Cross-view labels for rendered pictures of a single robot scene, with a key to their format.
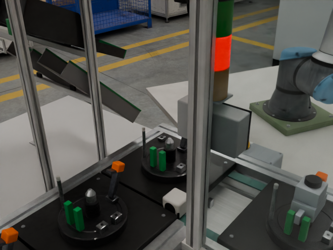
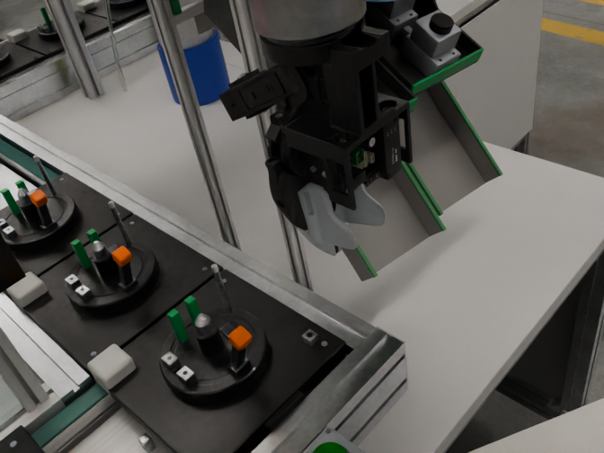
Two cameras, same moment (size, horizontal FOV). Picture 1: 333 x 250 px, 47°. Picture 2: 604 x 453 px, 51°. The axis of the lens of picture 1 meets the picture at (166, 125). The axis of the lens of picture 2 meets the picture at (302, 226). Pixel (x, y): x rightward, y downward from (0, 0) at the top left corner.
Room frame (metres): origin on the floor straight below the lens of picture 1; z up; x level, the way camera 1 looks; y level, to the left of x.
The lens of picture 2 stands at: (1.01, -0.51, 1.59)
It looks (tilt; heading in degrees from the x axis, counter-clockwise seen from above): 39 degrees down; 101
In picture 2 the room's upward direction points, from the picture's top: 11 degrees counter-clockwise
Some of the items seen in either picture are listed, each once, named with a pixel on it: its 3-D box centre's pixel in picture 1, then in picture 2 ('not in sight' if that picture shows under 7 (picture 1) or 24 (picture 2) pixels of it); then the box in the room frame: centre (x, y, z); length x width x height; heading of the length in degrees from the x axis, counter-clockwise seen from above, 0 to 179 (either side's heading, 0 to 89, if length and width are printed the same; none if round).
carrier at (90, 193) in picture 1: (91, 205); (104, 261); (0.58, 0.15, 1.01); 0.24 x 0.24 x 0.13; 50
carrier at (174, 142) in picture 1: (169, 152); (208, 335); (0.77, -0.01, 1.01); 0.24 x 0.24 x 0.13; 50
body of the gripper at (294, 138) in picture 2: not in sight; (331, 107); (0.98, -0.11, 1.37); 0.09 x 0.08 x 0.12; 140
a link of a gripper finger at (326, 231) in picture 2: not in sight; (331, 229); (0.96, -0.12, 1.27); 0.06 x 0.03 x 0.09; 140
